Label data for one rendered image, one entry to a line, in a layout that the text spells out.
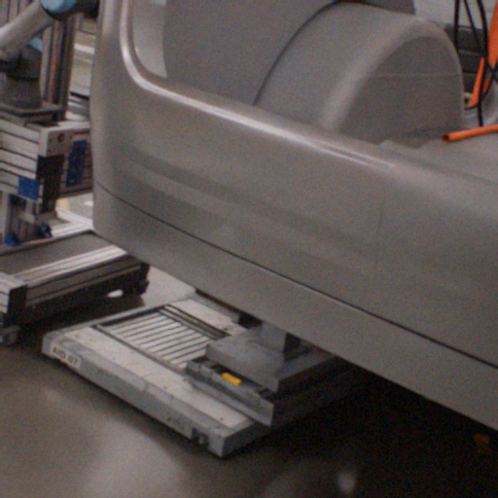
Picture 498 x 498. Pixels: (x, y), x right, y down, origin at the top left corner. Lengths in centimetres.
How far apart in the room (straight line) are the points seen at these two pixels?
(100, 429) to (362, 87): 130
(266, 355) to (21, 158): 107
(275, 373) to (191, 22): 119
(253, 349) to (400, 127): 88
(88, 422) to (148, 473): 31
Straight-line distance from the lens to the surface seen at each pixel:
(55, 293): 358
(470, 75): 1164
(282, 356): 314
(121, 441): 300
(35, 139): 333
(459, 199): 156
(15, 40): 320
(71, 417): 309
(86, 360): 329
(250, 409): 304
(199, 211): 192
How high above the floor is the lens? 151
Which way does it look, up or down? 18 degrees down
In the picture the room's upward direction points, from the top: 10 degrees clockwise
